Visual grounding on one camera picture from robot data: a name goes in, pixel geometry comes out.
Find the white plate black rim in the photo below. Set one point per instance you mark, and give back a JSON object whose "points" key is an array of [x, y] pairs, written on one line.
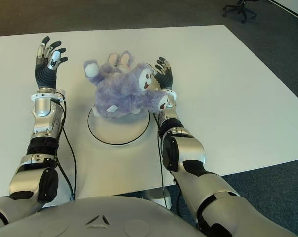
{"points": [[119, 129]]}

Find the black office chair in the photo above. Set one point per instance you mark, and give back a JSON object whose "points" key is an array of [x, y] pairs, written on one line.
{"points": [[241, 10]]}

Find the white table pedestal base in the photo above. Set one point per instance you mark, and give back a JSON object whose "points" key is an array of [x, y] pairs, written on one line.
{"points": [[153, 195]]}

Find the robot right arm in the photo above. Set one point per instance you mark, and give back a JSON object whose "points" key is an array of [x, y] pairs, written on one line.
{"points": [[190, 153]]}

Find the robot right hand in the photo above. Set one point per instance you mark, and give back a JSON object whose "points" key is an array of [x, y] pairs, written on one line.
{"points": [[166, 79]]}

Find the purple plush bunny doll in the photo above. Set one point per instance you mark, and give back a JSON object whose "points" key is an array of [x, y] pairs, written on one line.
{"points": [[124, 93]]}

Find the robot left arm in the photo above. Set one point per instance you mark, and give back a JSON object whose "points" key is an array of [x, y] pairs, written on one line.
{"points": [[40, 138]]}

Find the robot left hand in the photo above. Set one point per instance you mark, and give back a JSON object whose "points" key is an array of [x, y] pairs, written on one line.
{"points": [[46, 75]]}

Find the silver robot torso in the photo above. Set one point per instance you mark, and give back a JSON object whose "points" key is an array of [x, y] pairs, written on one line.
{"points": [[139, 217]]}

